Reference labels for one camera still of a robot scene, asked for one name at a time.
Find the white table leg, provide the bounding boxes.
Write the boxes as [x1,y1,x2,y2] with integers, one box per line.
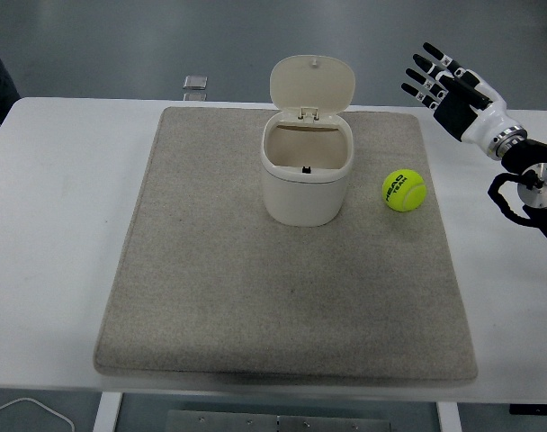
[93,391,124,432]
[436,400,462,432]

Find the grey metal plate with screws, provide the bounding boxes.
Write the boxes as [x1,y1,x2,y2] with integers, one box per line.
[166,409,397,432]

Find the beige fabric mat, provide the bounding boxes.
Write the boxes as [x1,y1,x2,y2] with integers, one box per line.
[92,106,479,383]

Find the cream bin with hinged lid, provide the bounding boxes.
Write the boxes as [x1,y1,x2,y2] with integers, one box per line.
[260,54,357,228]

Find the yellow-green tennis ball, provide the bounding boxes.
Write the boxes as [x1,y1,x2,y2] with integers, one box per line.
[381,168,427,212]

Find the white cable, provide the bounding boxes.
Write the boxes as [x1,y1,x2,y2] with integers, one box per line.
[0,396,76,432]

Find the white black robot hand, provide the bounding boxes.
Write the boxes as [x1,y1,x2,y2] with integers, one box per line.
[401,42,521,152]

